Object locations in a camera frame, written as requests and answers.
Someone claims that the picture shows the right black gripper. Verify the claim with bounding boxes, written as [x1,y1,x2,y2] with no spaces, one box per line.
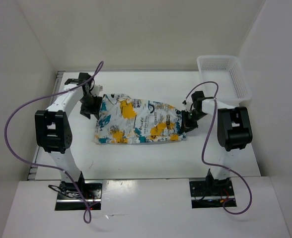
[180,109,207,134]

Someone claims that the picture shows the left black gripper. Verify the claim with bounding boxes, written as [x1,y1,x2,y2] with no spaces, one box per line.
[79,94,103,119]

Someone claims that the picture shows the colourful printed shorts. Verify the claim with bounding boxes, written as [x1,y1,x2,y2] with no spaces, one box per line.
[94,94,186,144]

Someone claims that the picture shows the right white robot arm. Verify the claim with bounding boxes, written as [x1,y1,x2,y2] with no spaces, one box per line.
[181,91,253,195]

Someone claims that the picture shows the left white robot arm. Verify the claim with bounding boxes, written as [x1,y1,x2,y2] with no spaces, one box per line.
[35,72,102,198]

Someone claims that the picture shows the white plastic mesh basket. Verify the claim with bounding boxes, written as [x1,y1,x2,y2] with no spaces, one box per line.
[197,55,252,106]

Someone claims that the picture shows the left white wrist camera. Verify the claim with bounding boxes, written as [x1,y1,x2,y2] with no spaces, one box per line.
[90,85,103,97]

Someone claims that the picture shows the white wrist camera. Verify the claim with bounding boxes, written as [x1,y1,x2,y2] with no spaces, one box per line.
[182,100,193,112]
[90,85,103,97]

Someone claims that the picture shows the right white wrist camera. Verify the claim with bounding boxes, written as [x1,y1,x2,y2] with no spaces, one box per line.
[182,100,193,112]

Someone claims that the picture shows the aluminium table edge rail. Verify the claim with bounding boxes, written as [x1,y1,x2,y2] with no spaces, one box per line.
[26,70,65,180]

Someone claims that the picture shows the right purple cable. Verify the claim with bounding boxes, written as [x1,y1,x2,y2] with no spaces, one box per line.
[184,81,252,214]

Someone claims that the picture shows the purple cable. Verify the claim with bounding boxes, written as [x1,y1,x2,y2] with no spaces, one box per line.
[184,81,252,214]
[3,60,104,224]

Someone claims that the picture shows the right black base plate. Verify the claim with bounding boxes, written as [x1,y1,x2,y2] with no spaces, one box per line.
[189,178,237,209]

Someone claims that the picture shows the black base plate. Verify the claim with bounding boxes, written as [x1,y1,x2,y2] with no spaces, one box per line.
[189,178,237,209]
[48,181,102,211]

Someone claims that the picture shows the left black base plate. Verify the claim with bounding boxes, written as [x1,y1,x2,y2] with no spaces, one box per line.
[48,181,102,211]

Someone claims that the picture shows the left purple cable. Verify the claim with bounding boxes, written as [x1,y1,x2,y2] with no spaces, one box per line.
[3,60,104,224]

